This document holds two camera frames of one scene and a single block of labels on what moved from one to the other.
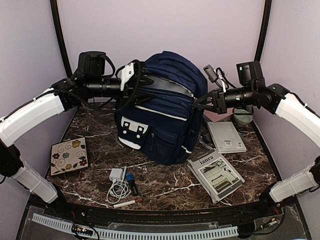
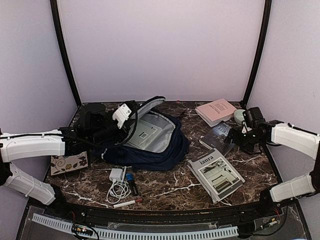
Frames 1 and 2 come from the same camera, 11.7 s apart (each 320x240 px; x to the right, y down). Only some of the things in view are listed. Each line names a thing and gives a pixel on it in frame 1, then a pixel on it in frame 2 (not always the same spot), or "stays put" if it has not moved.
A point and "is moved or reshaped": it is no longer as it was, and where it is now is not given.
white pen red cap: (127, 203) stays put
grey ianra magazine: (216, 176) stays put
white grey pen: (125, 168) stays put
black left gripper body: (127, 87) to (120, 137)
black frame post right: (264, 31) stays put
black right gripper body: (222, 102) to (246, 142)
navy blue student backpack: (165, 127) is moved or reshaped
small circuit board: (82, 230) stays put
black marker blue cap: (130, 177) stays put
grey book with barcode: (226, 138) to (144, 134)
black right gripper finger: (200, 100) to (232, 136)
